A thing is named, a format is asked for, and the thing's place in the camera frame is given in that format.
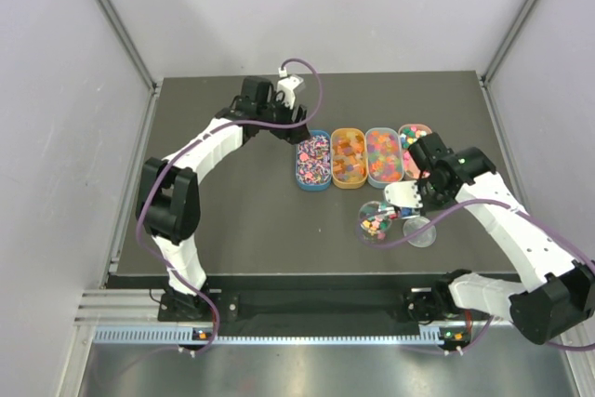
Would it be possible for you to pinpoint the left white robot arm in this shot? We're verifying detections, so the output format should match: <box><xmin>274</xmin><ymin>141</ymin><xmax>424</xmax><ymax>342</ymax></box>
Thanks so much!
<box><xmin>136</xmin><ymin>73</ymin><xmax>310</xmax><ymax>320</ymax></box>

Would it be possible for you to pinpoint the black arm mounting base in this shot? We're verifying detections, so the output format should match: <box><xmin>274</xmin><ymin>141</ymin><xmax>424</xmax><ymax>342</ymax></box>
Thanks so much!
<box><xmin>158</xmin><ymin>288</ymin><xmax>463</xmax><ymax>324</ymax></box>

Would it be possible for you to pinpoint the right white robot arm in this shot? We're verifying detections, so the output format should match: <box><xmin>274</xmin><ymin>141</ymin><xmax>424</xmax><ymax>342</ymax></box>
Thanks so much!
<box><xmin>408</xmin><ymin>133</ymin><xmax>594</xmax><ymax>345</ymax></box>

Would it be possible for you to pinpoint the pink tray of star candies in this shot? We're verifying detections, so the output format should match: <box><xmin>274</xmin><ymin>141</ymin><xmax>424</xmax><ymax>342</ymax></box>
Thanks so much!
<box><xmin>398</xmin><ymin>124</ymin><xmax>432</xmax><ymax>179</ymax></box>

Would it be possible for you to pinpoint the yellow tray of popsicle candies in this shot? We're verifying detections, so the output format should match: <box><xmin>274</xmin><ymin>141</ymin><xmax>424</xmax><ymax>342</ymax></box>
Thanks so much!
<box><xmin>331</xmin><ymin>127</ymin><xmax>368</xmax><ymax>190</ymax></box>

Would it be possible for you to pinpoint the clear round jar lid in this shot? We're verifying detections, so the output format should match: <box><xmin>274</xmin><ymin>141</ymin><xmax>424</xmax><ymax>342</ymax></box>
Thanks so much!
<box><xmin>403</xmin><ymin>217</ymin><xmax>437</xmax><ymax>248</ymax></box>

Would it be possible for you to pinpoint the blue tray of lollipops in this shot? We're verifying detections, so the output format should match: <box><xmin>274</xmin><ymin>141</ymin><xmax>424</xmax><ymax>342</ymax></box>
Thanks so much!
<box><xmin>295</xmin><ymin>130</ymin><xmax>332</xmax><ymax>192</ymax></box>

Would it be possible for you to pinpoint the clear plastic jar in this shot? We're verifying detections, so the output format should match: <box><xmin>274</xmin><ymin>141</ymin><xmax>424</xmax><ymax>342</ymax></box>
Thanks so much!
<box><xmin>357</xmin><ymin>201</ymin><xmax>392</xmax><ymax>244</ymax></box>

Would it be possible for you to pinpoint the light blue tray of gummies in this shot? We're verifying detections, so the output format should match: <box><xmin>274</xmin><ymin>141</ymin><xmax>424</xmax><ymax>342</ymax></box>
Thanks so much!
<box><xmin>365</xmin><ymin>127</ymin><xmax>404</xmax><ymax>189</ymax></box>

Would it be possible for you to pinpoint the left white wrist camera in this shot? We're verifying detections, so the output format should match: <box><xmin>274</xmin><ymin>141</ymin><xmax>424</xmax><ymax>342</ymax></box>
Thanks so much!
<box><xmin>274</xmin><ymin>68</ymin><xmax>305</xmax><ymax>110</ymax></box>

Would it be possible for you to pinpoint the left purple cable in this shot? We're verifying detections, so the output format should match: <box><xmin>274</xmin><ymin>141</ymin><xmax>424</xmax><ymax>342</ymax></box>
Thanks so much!
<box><xmin>135</xmin><ymin>58</ymin><xmax>324</xmax><ymax>355</ymax></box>

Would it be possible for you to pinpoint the grey slotted cable duct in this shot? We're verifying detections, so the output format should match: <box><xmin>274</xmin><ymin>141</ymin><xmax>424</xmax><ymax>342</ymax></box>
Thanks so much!
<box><xmin>92</xmin><ymin>325</ymin><xmax>470</xmax><ymax>346</ymax></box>

